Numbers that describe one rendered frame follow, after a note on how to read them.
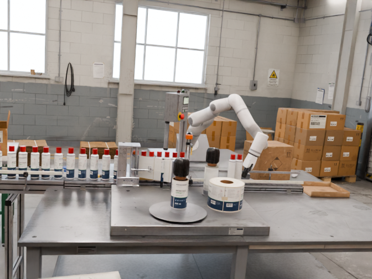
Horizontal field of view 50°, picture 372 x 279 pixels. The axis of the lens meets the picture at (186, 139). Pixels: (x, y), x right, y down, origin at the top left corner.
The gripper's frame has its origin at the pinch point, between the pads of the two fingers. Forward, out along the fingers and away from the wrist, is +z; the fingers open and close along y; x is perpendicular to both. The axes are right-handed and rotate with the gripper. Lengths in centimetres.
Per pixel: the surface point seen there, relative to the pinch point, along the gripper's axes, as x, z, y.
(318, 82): 289, -177, -521
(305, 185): 55, -9, -12
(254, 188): 9.3, 5.5, 5.5
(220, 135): 87, 0, -351
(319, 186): 66, -13, -12
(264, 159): 16.8, -14.7, -16.4
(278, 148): 24.0, -25.9, -18.5
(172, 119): -63, -16, -1
